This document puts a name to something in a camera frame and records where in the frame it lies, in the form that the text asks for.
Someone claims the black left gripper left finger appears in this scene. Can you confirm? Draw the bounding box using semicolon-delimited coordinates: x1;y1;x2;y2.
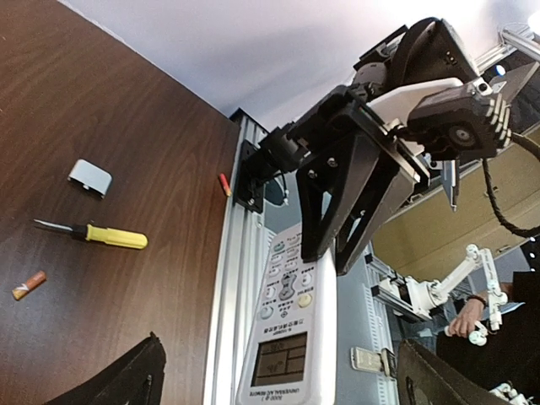
49;332;166;405

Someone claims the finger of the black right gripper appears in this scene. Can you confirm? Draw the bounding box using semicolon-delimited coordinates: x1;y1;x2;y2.
296;132;381;262
335;158;415;277

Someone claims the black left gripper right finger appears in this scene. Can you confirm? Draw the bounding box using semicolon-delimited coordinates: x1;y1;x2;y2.
397;338;519;404

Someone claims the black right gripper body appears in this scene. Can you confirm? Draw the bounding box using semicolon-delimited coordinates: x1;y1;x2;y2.
294;85;430;194

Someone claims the small white remote control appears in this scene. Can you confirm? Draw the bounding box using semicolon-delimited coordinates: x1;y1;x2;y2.
235;224;338;404

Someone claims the yellow handled screwdriver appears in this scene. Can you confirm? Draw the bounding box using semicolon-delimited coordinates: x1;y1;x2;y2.
34;219;149;250

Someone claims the white battery cover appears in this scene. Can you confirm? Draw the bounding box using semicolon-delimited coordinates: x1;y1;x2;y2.
67;159;113;199

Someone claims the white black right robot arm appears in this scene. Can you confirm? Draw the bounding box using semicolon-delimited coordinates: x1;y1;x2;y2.
287;18;477;276

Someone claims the operator dark sleeved forearm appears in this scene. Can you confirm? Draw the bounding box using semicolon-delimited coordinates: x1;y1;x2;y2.
464;272;539;316

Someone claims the operator bare hand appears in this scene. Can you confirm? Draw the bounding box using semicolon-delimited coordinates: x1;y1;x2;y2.
446;295;486;338

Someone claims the red orange battery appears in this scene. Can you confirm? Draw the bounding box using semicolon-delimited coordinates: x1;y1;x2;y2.
219;173;232;197
12;271;46;301

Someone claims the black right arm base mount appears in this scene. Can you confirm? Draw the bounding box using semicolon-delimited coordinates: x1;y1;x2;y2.
233;121;310;213

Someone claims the aluminium front rail frame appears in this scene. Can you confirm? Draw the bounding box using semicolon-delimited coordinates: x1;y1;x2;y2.
202;107;402;405

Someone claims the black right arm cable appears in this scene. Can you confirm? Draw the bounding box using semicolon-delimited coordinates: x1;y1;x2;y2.
480;130;540;240

